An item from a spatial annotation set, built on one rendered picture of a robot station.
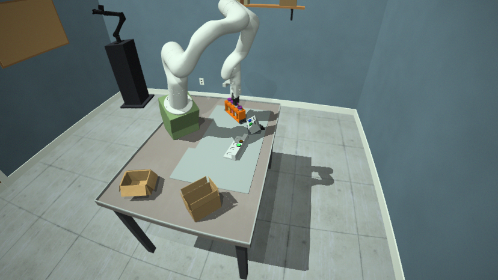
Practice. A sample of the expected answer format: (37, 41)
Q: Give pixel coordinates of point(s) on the white key housing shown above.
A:
(253, 126)

